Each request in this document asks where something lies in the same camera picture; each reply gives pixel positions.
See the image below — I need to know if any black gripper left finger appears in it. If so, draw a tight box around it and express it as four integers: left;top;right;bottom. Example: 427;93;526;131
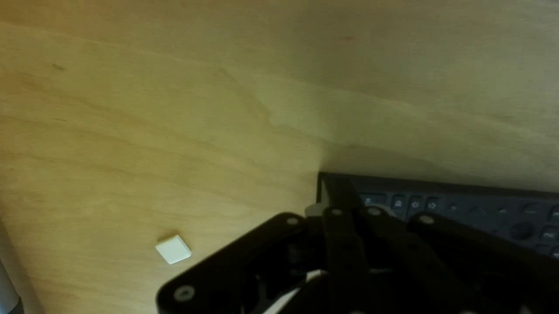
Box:
154;173;360;314

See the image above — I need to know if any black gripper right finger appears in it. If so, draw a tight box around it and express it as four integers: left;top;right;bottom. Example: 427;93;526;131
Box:
329;178;559;314

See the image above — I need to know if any black button remote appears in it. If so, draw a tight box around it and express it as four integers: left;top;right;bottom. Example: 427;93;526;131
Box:
317;170;559;260

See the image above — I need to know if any small white letter tile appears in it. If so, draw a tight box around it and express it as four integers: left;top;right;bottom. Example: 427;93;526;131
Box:
154;232;194;267

